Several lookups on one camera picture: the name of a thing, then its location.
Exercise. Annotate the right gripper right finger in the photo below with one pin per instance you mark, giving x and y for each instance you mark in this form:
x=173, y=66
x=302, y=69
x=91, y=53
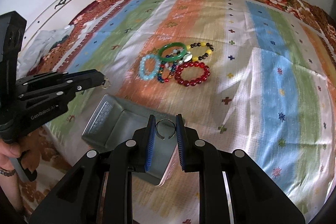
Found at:
x=232, y=187

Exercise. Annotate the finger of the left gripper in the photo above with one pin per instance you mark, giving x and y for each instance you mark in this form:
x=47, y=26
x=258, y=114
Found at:
x=45, y=83

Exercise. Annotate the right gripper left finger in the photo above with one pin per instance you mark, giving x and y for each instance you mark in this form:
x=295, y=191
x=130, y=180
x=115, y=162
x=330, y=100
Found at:
x=99, y=183

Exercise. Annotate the green jade bangle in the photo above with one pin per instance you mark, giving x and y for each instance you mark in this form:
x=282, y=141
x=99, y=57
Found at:
x=179, y=50

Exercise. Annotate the silver metal tin box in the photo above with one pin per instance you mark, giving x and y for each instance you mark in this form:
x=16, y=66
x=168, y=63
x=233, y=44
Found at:
x=115, y=121

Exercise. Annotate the left hand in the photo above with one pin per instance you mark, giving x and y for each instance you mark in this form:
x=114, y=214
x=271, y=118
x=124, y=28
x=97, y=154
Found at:
x=8, y=151

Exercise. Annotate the striped colourful cloth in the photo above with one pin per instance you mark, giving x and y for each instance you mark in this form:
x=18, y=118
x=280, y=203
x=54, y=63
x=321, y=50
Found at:
x=210, y=56

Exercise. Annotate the white headboard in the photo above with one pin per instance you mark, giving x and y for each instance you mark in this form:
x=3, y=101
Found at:
x=52, y=15

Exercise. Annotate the grey crumpled cloth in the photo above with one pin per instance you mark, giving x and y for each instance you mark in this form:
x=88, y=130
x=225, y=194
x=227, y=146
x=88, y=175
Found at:
x=42, y=44

